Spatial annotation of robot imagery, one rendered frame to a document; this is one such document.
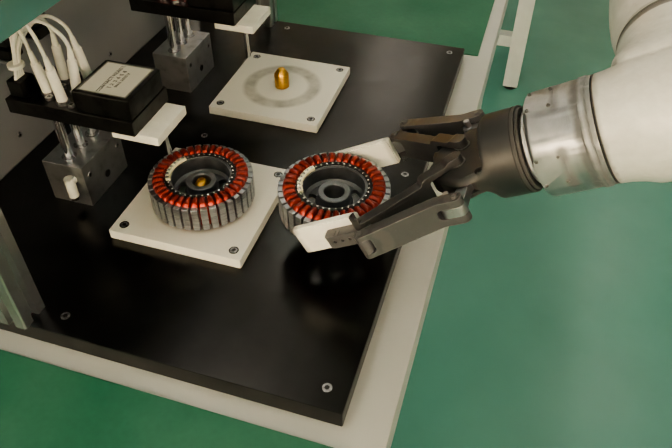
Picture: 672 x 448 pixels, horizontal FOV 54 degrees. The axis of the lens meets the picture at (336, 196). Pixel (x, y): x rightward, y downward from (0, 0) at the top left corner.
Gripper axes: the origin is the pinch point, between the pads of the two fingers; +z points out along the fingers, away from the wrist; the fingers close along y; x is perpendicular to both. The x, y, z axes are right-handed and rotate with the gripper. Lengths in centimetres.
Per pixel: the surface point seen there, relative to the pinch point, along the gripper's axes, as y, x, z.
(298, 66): -30.1, -3.4, 15.5
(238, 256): 6.4, 0.1, 9.6
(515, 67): -161, 70, 25
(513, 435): -30, 86, 17
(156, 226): 5.1, -5.0, 18.3
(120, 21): -26.5, -20.4, 35.0
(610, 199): -112, 95, 1
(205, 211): 4.3, -4.7, 11.7
